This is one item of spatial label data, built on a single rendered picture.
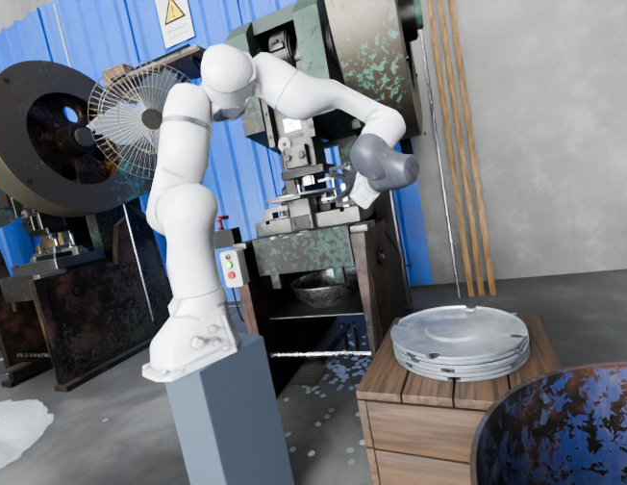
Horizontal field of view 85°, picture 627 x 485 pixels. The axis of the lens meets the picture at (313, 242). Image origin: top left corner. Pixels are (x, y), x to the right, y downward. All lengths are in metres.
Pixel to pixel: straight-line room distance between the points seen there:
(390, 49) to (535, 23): 1.71
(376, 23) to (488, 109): 1.59
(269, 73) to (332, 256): 0.64
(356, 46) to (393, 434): 0.98
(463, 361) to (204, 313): 0.55
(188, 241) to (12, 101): 1.63
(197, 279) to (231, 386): 0.25
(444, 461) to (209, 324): 0.55
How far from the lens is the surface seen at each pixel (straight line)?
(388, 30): 1.11
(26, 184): 2.17
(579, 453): 0.62
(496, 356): 0.78
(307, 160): 1.38
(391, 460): 0.85
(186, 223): 0.74
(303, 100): 0.89
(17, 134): 2.23
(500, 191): 2.57
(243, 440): 0.91
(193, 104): 0.87
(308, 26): 1.46
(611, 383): 0.60
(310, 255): 1.27
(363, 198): 0.99
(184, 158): 0.83
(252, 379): 0.88
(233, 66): 0.84
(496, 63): 2.65
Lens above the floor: 0.75
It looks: 7 degrees down
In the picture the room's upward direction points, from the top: 11 degrees counter-clockwise
